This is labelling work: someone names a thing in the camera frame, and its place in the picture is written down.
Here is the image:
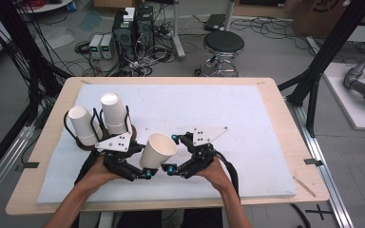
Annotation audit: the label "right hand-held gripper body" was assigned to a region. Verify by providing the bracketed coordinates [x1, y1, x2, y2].
[179, 126, 229, 180]

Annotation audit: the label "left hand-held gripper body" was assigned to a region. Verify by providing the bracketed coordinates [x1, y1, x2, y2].
[94, 131, 138, 182]

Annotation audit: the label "single white paper cup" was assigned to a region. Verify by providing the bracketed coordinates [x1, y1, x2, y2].
[139, 132, 179, 170]

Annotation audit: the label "black wire cup holder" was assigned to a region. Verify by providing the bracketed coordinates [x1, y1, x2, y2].
[63, 104, 138, 150]

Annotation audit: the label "tall stack of paper cups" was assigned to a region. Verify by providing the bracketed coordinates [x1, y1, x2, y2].
[100, 92, 131, 137]

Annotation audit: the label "person's right hand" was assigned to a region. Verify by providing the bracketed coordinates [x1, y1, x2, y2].
[196, 156, 234, 193]

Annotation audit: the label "person's left hand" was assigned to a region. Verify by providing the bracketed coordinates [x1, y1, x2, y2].
[79, 156, 123, 195]

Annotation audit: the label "short stack of paper cups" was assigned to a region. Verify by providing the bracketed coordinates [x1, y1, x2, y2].
[67, 105, 104, 146]

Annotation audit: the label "person's dark trousers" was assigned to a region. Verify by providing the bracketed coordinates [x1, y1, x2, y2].
[115, 208, 224, 228]

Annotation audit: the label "white foam board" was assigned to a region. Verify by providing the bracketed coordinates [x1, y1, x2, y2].
[36, 84, 298, 204]

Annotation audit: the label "white table leg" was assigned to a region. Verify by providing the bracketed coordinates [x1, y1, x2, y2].
[98, 211, 115, 228]

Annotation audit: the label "black tape strip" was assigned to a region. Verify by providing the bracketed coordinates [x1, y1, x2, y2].
[303, 158, 324, 167]
[14, 161, 41, 172]

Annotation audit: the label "grey power supply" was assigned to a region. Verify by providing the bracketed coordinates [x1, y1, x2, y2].
[100, 33, 114, 60]
[88, 33, 104, 60]

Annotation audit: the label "wooden table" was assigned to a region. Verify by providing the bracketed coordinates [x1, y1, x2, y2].
[5, 76, 331, 217]

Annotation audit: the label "white metal desk leg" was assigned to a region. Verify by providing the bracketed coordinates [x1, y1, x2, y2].
[222, 0, 237, 32]
[170, 0, 186, 62]

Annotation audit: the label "black round stool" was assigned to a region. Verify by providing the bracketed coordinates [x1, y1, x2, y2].
[194, 30, 245, 78]

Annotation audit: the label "black computer tower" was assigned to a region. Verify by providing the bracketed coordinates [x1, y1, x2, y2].
[112, 10, 138, 61]
[136, 5, 155, 55]

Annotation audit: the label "thin wooden stick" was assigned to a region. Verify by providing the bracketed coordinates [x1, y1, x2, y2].
[293, 175, 317, 199]

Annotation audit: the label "flat black device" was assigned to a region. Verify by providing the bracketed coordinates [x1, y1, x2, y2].
[203, 13, 227, 32]

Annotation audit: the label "small white box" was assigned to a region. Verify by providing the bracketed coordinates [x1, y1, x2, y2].
[123, 7, 136, 23]

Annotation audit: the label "black tape cross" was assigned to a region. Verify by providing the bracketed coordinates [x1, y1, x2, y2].
[305, 203, 333, 221]

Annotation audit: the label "round white table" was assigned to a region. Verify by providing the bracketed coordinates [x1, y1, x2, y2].
[17, 0, 75, 14]

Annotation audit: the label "white platform board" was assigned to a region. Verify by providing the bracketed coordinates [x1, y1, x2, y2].
[322, 62, 365, 131]

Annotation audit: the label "cardboard box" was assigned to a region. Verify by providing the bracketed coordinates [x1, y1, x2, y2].
[291, 0, 365, 41]

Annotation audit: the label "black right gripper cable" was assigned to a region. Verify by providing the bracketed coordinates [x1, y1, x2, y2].
[215, 151, 240, 200]

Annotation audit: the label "tangle of cables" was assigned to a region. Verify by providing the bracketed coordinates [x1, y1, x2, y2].
[74, 18, 179, 78]

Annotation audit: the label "aluminium rail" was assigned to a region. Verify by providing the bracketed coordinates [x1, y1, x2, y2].
[0, 124, 37, 212]
[284, 98, 355, 228]

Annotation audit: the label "thick black cable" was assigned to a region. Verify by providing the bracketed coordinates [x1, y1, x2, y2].
[291, 202, 312, 228]

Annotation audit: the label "black frame with cables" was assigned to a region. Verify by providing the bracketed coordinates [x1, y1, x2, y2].
[0, 0, 74, 188]

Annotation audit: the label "loose black floor cables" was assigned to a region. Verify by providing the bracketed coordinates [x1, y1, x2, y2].
[231, 17, 312, 51]

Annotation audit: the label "black frame post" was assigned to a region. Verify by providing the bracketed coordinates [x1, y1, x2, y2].
[279, 0, 365, 138]

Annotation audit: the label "red cable coil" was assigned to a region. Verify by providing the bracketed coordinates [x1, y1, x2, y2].
[22, 0, 47, 10]

